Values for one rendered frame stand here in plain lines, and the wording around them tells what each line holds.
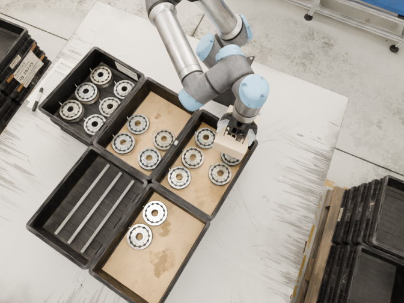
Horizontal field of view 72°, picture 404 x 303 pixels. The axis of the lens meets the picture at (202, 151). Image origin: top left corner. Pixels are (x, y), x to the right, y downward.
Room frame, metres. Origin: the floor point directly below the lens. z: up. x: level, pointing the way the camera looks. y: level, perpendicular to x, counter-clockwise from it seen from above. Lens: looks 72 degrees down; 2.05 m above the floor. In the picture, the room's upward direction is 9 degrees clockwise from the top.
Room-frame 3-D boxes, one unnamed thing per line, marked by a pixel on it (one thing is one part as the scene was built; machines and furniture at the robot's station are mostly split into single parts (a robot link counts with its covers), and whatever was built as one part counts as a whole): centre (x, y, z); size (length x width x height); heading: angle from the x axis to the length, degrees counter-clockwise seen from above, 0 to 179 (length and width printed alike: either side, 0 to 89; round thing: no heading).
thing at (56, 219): (0.09, 0.41, 0.87); 0.40 x 0.30 x 0.11; 156
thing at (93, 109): (0.58, 0.52, 0.87); 0.40 x 0.30 x 0.11; 156
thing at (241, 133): (0.39, -0.11, 1.24); 0.09 x 0.08 x 0.12; 165
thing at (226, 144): (0.41, -0.12, 1.08); 0.16 x 0.12 x 0.07; 165
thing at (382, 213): (0.28, -1.13, 0.37); 0.40 x 0.30 x 0.45; 165
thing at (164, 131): (0.43, 0.18, 0.86); 0.10 x 0.10 x 0.01
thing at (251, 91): (0.39, -0.11, 1.40); 0.09 x 0.08 x 0.11; 32
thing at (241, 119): (0.39, -0.11, 1.32); 0.08 x 0.08 x 0.05
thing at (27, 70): (0.94, 1.23, 0.41); 0.31 x 0.02 x 0.16; 165
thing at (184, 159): (0.36, 0.04, 0.86); 0.10 x 0.10 x 0.01
